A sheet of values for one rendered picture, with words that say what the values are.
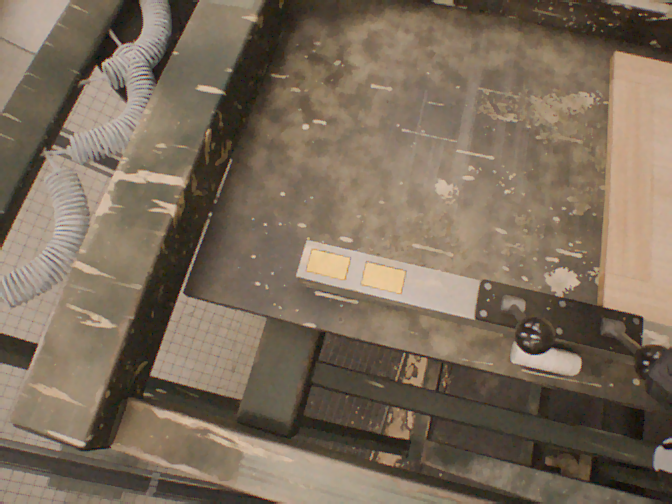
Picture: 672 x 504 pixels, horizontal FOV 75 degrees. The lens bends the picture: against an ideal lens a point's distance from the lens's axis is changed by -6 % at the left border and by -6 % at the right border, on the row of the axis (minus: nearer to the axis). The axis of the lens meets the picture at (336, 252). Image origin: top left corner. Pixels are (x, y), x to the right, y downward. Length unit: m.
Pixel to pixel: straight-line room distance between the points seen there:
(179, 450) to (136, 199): 0.30
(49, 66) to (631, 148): 1.08
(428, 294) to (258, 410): 0.26
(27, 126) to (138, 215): 0.54
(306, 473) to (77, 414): 0.25
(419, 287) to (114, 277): 0.36
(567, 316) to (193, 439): 0.45
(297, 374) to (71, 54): 0.84
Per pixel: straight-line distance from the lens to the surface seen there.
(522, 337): 0.47
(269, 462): 0.54
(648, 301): 0.69
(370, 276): 0.57
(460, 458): 1.54
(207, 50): 0.70
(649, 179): 0.77
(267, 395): 0.63
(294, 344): 0.63
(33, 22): 5.57
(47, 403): 0.58
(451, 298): 0.57
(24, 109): 1.10
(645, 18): 0.90
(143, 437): 0.58
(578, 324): 0.60
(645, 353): 0.52
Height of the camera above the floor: 1.90
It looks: 25 degrees down
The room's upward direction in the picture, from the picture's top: 66 degrees counter-clockwise
